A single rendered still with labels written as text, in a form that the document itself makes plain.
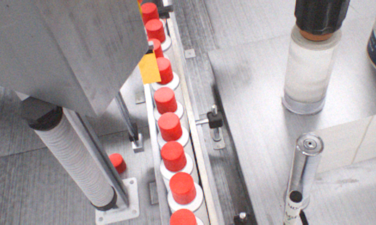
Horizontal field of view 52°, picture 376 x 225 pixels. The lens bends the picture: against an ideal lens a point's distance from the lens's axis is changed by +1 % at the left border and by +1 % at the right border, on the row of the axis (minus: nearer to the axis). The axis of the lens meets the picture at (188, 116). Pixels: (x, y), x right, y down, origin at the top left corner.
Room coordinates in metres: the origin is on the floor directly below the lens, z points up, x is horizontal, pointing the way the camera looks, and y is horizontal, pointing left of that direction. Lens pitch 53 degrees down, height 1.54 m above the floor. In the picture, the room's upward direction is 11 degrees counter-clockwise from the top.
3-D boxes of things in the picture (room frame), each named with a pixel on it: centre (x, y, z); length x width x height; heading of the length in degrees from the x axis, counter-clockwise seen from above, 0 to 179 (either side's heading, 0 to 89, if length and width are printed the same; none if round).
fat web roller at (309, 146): (0.26, -0.16, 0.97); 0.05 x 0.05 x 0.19
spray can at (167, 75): (0.46, 0.03, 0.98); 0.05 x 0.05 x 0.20
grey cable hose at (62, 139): (0.24, 0.13, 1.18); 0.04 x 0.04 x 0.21
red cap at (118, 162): (0.43, 0.17, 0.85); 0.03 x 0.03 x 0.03
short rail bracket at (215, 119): (0.46, -0.05, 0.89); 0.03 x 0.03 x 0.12; 1
